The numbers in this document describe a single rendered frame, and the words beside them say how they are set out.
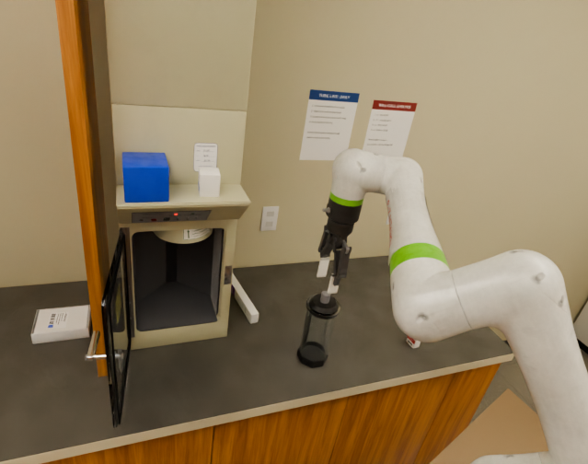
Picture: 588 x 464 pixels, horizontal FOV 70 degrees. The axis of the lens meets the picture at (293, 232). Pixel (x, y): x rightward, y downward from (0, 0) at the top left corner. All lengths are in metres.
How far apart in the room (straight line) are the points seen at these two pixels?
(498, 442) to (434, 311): 0.56
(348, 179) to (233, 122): 0.33
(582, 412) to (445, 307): 0.28
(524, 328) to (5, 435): 1.20
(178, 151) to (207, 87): 0.18
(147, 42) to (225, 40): 0.17
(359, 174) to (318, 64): 0.66
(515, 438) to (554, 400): 0.40
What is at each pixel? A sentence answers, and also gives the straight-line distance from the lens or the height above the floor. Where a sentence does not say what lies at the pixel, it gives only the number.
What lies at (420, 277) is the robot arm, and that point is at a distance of 0.80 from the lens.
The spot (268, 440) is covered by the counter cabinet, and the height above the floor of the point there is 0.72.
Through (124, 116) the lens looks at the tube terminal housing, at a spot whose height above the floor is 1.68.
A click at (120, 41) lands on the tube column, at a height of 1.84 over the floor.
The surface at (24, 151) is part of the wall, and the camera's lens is 1.60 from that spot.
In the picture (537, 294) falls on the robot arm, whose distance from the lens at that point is 0.77.
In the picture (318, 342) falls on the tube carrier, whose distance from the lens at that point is 1.37.
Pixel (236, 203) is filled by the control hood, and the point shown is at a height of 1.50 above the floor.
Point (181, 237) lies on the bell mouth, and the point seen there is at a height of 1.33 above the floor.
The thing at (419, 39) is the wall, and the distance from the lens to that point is 1.83.
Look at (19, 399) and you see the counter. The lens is 1.42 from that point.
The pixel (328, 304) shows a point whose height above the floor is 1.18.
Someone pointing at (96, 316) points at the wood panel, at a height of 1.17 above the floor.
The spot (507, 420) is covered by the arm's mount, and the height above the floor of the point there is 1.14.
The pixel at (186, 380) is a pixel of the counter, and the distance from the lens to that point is 1.37.
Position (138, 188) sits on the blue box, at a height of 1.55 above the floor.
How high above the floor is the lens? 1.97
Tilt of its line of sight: 29 degrees down
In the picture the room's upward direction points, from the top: 9 degrees clockwise
